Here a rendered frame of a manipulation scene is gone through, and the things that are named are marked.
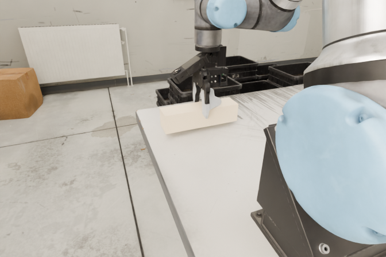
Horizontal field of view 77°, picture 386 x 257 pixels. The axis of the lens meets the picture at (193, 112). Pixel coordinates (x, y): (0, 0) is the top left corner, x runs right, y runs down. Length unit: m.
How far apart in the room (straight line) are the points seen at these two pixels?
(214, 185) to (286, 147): 0.36
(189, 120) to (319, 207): 0.55
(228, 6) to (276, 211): 0.40
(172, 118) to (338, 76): 0.55
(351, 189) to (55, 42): 3.08
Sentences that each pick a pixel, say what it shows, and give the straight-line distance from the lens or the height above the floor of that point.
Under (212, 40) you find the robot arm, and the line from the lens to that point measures 0.66.
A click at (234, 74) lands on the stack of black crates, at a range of 1.95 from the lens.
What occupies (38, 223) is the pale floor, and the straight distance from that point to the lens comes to 1.63.
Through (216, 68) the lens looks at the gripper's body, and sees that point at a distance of 0.70.
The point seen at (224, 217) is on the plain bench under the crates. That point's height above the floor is 0.70.
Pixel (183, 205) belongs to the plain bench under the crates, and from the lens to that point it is 0.53.
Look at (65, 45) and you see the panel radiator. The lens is 3.13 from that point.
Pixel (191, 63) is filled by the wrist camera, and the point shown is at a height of 0.92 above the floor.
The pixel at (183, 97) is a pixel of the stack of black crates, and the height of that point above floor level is 0.56.
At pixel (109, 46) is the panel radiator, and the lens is 3.13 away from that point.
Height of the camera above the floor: 1.09
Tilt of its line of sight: 26 degrees down
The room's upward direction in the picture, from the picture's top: straight up
